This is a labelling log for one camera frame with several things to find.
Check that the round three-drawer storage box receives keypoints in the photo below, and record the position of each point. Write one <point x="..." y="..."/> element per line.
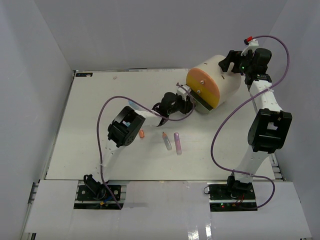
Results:
<point x="210" y="86"/>

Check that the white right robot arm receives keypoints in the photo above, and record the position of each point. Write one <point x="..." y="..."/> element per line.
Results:
<point x="270" y="127"/>

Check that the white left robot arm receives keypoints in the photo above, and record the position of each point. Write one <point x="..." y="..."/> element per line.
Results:
<point x="124" y="128"/>

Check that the light blue highlighter body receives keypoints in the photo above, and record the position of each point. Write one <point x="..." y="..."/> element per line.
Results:
<point x="133" y="105"/>

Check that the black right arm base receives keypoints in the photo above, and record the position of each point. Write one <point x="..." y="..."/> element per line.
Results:
<point x="231" y="196"/>

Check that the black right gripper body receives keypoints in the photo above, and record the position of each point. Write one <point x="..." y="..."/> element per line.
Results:
<point x="245" y="65"/>

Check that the pink purple highlighter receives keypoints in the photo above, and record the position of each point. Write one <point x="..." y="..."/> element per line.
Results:
<point x="177" y="143"/>

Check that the orange highlighter body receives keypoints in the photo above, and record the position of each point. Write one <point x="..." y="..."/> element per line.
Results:
<point x="166" y="141"/>

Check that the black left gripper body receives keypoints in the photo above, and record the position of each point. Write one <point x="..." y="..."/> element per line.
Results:
<point x="180" y="105"/>

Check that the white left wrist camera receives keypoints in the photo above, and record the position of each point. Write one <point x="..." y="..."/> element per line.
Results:
<point x="183" y="91"/>

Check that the orange highlighter cap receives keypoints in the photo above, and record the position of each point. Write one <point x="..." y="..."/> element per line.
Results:
<point x="141" y="134"/>

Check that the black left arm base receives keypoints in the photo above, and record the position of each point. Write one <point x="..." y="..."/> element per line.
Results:
<point x="93" y="195"/>

